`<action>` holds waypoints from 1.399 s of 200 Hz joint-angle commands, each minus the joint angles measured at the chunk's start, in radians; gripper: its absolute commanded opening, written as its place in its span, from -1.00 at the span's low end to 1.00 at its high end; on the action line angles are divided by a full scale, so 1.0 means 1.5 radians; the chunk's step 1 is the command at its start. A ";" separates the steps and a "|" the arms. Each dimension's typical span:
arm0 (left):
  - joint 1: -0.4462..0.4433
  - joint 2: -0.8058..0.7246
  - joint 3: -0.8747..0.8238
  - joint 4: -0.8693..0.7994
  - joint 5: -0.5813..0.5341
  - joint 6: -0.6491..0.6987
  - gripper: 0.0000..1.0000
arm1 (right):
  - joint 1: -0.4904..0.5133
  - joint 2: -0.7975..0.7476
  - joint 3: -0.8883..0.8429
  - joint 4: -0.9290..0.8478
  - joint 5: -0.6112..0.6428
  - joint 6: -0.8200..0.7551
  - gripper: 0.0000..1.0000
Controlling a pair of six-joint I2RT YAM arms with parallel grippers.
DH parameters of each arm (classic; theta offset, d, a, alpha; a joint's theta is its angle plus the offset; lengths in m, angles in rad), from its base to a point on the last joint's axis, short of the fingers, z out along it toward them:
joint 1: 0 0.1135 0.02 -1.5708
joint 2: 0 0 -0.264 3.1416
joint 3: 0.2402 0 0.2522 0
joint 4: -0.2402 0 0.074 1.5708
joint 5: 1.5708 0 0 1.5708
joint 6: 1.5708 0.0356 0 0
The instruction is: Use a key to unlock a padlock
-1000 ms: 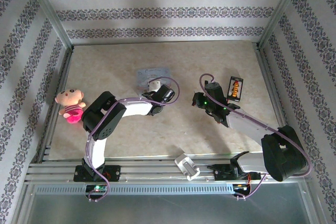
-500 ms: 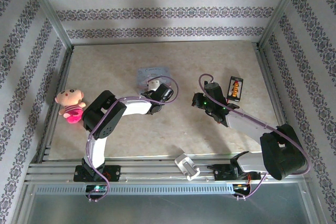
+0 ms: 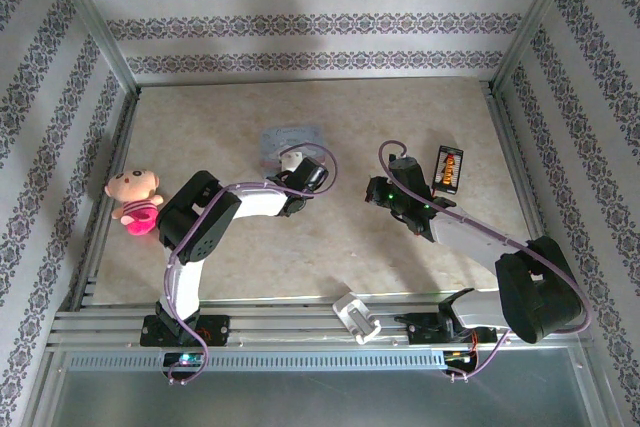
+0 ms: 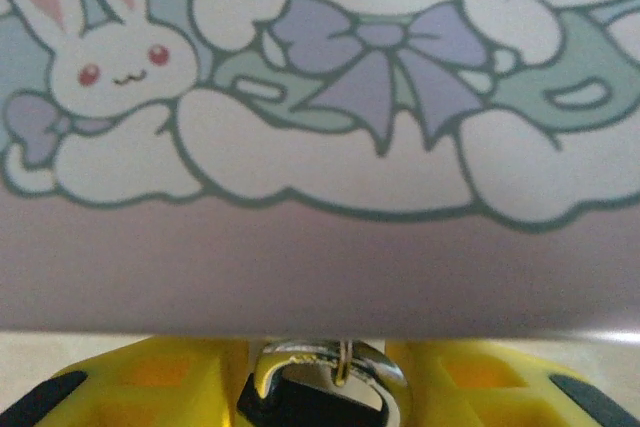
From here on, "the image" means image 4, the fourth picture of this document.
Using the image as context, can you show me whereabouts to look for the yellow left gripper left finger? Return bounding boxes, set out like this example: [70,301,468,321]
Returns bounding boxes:
[0,337,251,427]

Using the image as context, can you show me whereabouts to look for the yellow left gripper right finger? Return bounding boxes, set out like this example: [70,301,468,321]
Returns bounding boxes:
[385,339,640,427]

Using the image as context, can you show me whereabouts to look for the silver metal clasp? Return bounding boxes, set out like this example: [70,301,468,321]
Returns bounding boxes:
[236,338,412,427]

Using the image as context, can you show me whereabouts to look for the cartoon bunny print tin box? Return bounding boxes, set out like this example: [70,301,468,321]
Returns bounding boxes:
[0,0,640,344]

